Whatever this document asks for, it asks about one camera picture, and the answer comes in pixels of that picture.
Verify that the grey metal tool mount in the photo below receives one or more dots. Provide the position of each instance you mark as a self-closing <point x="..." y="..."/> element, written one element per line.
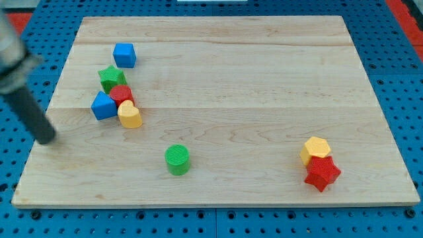
<point x="16" y="60"/>

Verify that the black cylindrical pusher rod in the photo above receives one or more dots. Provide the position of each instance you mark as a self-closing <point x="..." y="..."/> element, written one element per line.
<point x="32" y="116"/>

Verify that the yellow heart block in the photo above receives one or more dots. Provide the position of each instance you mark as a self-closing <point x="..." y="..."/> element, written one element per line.
<point x="129" y="115"/>

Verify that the blue pentagon block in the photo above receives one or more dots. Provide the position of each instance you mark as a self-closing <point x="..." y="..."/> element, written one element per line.
<point x="103" y="106"/>

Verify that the red cylinder block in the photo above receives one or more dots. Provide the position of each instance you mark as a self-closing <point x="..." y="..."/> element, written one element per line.
<point x="121" y="93"/>

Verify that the green star block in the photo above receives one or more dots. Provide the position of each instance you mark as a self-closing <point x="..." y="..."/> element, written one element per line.
<point x="111" y="77"/>

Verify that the blue cube block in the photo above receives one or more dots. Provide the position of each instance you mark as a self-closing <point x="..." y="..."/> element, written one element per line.
<point x="124" y="55"/>

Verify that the green cylinder block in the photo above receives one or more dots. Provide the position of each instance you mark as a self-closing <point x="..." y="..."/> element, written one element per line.
<point x="177" y="158"/>

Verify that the wooden board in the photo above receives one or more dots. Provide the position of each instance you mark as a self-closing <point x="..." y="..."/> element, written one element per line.
<point x="243" y="94"/>

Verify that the yellow hexagon block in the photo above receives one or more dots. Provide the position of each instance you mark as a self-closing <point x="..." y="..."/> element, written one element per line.
<point x="314" y="147"/>

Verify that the red star block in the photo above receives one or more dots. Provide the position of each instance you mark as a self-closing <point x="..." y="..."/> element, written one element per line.
<point x="321" y="172"/>

